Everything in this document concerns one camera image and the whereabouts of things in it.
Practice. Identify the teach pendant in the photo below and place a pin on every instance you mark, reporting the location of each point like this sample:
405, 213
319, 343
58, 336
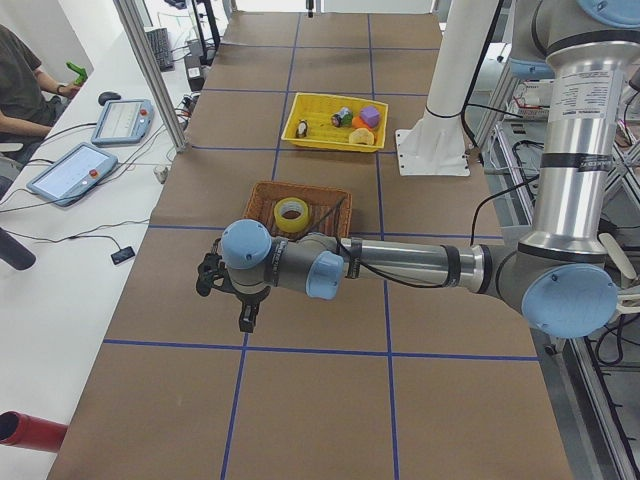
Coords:
123, 122
72, 176

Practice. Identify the aluminium frame post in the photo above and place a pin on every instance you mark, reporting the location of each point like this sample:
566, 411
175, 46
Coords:
133, 27

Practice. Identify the seated person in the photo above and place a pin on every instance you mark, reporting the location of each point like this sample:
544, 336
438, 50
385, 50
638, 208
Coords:
31, 100

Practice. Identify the near teach pendant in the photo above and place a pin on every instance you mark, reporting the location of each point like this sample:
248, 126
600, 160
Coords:
72, 176

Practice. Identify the toy carrot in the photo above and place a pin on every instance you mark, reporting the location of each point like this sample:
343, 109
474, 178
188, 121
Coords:
358, 122

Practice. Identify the black keyboard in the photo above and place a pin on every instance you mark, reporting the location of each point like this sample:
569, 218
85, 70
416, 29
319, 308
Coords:
158, 40

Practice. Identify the black computer mouse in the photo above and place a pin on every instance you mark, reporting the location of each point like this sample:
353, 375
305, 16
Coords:
106, 96

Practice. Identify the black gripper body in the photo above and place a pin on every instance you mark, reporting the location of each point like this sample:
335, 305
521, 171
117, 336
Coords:
248, 301

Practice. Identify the yellow tape roll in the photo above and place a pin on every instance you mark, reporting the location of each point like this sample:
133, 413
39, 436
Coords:
291, 215

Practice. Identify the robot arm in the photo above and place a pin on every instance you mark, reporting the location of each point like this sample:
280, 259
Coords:
555, 276

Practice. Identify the white pillar with base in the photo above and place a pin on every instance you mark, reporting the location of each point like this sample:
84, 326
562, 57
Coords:
435, 145

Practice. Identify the brown wicker basket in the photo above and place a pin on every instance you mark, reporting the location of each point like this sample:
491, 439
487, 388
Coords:
330, 208

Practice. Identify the purple cube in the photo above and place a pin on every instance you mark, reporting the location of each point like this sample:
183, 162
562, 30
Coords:
370, 116

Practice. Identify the white office chair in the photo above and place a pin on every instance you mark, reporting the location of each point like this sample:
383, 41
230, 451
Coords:
628, 294

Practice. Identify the green toy object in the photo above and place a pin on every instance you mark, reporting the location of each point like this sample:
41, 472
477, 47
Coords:
81, 73

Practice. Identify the red bottle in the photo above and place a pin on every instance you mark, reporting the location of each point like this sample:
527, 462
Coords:
28, 432

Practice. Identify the small black device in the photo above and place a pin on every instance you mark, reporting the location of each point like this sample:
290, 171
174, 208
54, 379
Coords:
122, 255

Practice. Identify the far teach pendant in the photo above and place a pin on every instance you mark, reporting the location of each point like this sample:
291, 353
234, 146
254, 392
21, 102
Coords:
123, 122

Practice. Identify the toy bread piece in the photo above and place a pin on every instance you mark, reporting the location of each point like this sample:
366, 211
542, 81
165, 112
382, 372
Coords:
362, 136

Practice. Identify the yellow plastic basket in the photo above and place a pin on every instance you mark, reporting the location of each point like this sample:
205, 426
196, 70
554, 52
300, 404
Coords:
317, 110

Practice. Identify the black water bottle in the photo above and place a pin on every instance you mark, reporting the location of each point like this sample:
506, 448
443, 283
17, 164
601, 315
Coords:
14, 253

